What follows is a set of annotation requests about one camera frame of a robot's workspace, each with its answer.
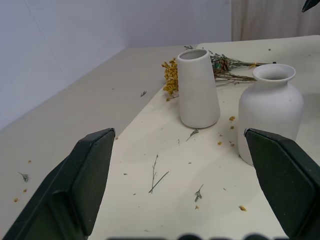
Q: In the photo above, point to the grey-green dried flower bunch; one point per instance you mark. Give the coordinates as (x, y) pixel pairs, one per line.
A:
(230, 68)

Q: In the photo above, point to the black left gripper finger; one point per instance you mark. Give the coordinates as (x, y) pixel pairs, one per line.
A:
(82, 180)
(282, 180)

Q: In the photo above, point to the small dried green sprig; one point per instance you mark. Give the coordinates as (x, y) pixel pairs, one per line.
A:
(143, 93)
(193, 134)
(198, 194)
(24, 176)

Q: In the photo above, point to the yellow dried flower bunch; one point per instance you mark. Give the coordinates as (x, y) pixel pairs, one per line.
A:
(171, 77)

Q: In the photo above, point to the white flared-neck ceramic vase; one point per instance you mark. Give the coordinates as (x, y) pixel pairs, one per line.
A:
(268, 110)

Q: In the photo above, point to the beige curtain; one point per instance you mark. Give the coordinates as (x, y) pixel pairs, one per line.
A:
(275, 18)

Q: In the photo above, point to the long dried green twig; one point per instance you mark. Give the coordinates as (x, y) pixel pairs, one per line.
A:
(155, 175)

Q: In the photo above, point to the white conical ceramic vase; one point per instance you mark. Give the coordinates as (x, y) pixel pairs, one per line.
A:
(198, 90)

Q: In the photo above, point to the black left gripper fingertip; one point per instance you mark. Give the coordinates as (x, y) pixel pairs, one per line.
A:
(310, 5)

